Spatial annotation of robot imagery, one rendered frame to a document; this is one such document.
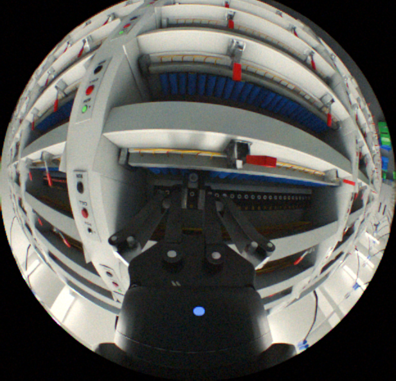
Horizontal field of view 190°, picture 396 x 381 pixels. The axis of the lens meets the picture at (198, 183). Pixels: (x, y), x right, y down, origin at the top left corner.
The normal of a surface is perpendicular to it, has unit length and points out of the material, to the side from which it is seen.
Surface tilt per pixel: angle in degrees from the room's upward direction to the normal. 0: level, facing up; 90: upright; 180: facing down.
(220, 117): 110
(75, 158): 90
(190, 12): 20
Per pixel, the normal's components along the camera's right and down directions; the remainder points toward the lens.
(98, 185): 0.04, 0.22
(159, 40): -0.06, 0.99
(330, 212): -1.00, -0.07
